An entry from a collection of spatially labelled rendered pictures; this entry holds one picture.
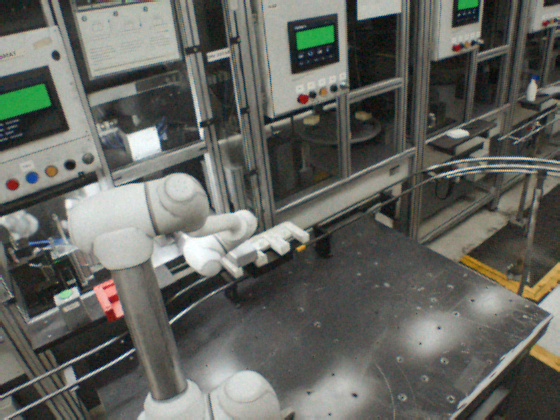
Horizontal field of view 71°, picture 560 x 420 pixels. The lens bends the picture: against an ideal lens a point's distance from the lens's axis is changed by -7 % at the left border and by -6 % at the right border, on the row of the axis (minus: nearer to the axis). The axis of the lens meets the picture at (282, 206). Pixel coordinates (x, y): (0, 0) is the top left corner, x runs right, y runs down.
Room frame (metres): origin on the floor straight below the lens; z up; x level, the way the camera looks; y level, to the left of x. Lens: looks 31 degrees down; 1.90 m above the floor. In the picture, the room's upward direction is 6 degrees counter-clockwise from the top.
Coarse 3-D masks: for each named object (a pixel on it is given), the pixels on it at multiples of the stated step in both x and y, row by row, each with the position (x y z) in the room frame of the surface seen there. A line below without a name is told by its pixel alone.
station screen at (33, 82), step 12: (12, 84) 1.16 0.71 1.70; (24, 84) 1.18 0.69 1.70; (36, 84) 1.19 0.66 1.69; (48, 96) 1.21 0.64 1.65; (48, 108) 1.20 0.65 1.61; (0, 120) 1.13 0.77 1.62; (12, 120) 1.14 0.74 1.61; (24, 120) 1.16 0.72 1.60; (36, 120) 1.18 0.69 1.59; (48, 120) 1.19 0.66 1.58; (0, 132) 1.12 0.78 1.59; (12, 132) 1.14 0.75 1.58; (24, 132) 1.15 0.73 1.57; (36, 132) 1.17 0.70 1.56; (0, 144) 1.11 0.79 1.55
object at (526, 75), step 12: (528, 36) 2.84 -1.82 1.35; (540, 36) 2.95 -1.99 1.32; (528, 48) 2.86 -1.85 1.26; (540, 48) 2.96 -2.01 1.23; (528, 60) 2.87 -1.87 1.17; (540, 60) 2.98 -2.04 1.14; (528, 72) 2.89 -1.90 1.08; (540, 72) 3.00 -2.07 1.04; (528, 84) 2.91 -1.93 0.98; (540, 84) 3.02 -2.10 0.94
